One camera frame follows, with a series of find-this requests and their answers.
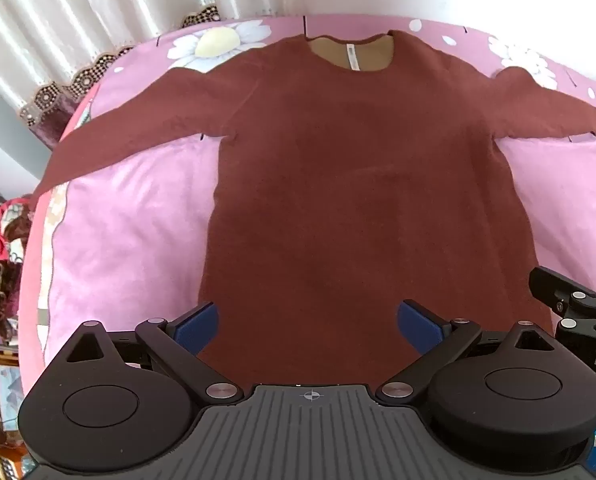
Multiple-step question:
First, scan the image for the pink floral blanket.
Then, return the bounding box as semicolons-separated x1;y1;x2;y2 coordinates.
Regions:
18;12;596;401

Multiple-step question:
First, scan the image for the white curtain with lace trim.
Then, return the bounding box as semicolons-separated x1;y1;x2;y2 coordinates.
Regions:
0;0;299;148

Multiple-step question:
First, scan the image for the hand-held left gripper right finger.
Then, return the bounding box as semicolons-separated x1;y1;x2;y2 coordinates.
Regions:
376;300;553;404

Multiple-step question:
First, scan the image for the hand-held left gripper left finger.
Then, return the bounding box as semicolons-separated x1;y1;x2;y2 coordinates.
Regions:
65;302;244;406

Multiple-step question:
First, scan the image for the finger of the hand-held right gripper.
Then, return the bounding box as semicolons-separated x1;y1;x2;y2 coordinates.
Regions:
530;266;596;317

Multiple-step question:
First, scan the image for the maroon long-sleeved sweater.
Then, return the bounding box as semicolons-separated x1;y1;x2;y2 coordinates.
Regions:
30;30;596;388

